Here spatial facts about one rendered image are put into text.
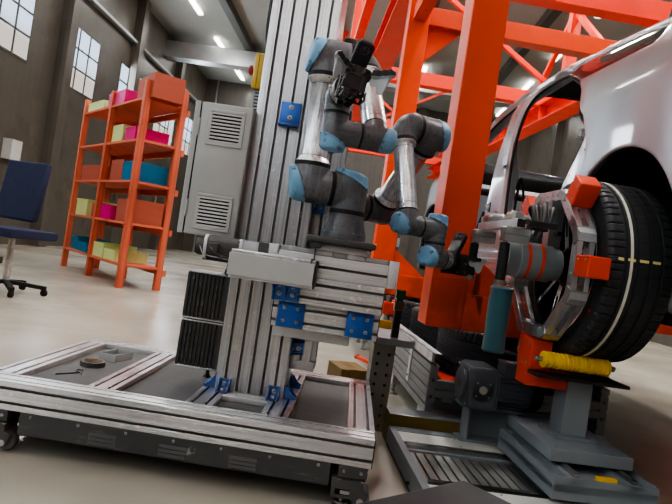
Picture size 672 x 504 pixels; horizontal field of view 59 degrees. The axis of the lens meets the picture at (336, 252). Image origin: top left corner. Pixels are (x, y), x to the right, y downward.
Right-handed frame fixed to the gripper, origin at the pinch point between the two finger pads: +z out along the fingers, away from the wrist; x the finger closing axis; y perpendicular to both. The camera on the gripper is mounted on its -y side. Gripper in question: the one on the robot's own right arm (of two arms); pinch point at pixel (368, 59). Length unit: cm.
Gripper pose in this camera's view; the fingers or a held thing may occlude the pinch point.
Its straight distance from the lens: 146.6
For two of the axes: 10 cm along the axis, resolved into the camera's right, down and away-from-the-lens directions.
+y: -2.8, 9.6, -0.3
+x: -9.4, -2.8, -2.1
